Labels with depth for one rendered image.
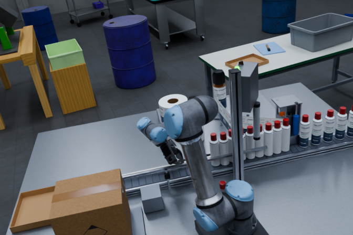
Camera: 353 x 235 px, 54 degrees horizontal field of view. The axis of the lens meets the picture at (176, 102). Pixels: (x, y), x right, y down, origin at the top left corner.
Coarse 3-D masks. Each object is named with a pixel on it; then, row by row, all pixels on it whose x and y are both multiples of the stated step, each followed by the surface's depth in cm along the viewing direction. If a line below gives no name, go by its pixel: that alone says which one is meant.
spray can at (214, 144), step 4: (212, 136) 185; (212, 140) 186; (216, 140) 187; (212, 144) 187; (216, 144) 187; (212, 148) 188; (216, 148) 188; (212, 152) 189; (216, 152) 189; (212, 156) 191; (216, 160) 192; (212, 164) 194; (216, 164) 193
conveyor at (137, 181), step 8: (296, 144) 203; (320, 144) 201; (328, 144) 200; (288, 152) 198; (296, 152) 197; (248, 160) 196; (256, 160) 195; (176, 168) 196; (184, 168) 196; (216, 168) 192; (144, 176) 194; (152, 176) 193; (160, 176) 192; (176, 176) 190; (184, 176) 190; (128, 184) 189; (136, 184) 189; (144, 184) 188
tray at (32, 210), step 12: (24, 192) 195; (36, 192) 197; (48, 192) 198; (24, 204) 192; (36, 204) 191; (48, 204) 190; (24, 216) 184; (36, 216) 182; (48, 216) 181; (12, 228) 173; (24, 228) 174
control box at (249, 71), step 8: (248, 64) 165; (256, 64) 164; (248, 72) 157; (256, 72) 165; (248, 80) 154; (256, 80) 167; (248, 88) 156; (256, 88) 169; (248, 96) 158; (256, 96) 170; (248, 104) 160; (248, 112) 162
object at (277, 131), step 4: (276, 120) 191; (276, 124) 189; (280, 124) 189; (272, 128) 193; (276, 128) 190; (280, 128) 190; (276, 132) 190; (280, 132) 190; (276, 136) 191; (280, 136) 192; (276, 140) 193; (280, 140) 193; (276, 144) 194; (280, 144) 194; (276, 148) 195; (280, 148) 196; (276, 152) 196; (280, 152) 197
